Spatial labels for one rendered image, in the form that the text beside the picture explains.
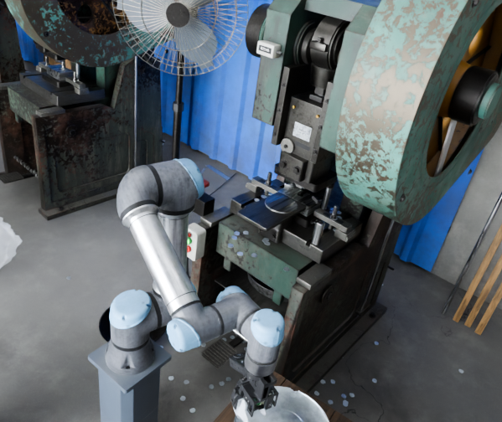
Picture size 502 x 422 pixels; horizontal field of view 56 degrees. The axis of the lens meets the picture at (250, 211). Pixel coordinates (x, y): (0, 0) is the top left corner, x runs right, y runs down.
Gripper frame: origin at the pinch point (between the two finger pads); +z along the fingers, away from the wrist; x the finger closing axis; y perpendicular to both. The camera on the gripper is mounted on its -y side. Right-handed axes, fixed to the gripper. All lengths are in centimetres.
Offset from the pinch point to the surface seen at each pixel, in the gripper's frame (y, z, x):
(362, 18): -46, -90, 53
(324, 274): -30, -8, 50
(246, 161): -206, 43, 128
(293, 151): -60, -42, 49
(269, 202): -60, -22, 42
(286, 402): -6.2, 17.1, 21.6
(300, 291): -28.1, -5.5, 37.7
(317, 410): 0.6, 17.1, 28.9
